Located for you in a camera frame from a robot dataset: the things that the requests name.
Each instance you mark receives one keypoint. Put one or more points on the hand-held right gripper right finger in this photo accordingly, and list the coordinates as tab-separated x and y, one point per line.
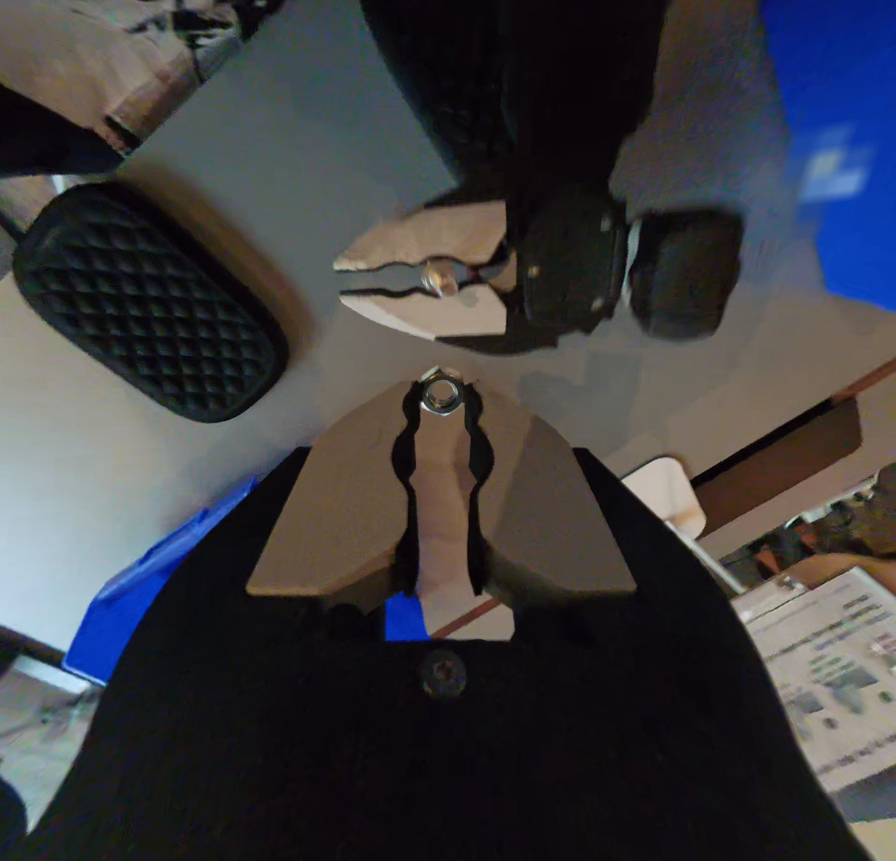
560	525

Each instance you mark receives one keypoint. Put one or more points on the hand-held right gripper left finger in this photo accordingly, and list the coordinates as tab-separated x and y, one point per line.
336	518

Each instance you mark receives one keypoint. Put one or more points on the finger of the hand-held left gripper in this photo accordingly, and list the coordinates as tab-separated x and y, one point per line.
448	318
434	237

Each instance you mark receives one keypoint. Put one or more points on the silver hex bolt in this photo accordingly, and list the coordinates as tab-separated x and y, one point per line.
437	278

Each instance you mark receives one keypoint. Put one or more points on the silver hex nut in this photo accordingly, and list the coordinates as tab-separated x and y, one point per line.
455	407

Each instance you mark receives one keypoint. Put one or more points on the blue plastic bin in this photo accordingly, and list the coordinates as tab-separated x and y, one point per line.
840	34
126	595

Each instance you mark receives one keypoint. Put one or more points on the person's left forearm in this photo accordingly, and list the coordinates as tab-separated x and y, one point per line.
574	69

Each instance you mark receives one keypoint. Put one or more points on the printed instruction sheet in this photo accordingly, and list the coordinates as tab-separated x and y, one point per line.
826	665

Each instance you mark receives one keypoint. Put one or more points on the person's black printed shirt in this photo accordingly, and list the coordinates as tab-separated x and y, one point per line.
70	48

